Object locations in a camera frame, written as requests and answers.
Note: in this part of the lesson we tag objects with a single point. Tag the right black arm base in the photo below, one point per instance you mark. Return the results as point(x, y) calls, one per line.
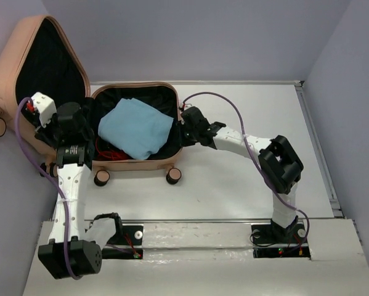
point(266, 245)

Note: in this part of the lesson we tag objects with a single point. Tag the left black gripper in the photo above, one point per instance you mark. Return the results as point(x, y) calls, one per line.
point(45, 133)

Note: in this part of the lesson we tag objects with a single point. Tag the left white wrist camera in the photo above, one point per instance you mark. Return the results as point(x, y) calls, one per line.
point(43, 106)

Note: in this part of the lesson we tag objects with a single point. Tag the pink hard-shell suitcase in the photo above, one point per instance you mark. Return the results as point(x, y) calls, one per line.
point(38, 57)

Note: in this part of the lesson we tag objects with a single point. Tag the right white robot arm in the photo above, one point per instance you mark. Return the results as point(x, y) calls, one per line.
point(275, 160)

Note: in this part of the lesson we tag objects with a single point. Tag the red black headphones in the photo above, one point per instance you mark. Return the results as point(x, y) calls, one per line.
point(104, 151)

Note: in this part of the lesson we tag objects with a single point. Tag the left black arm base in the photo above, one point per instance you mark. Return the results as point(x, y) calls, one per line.
point(127, 245)

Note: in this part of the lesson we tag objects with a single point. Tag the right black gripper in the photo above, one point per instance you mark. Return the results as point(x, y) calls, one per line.
point(183, 141)

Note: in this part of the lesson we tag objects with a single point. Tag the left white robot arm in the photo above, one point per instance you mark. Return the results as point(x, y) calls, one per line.
point(72, 251)

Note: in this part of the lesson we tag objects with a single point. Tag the light blue towel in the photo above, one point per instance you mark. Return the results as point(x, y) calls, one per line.
point(136, 128)

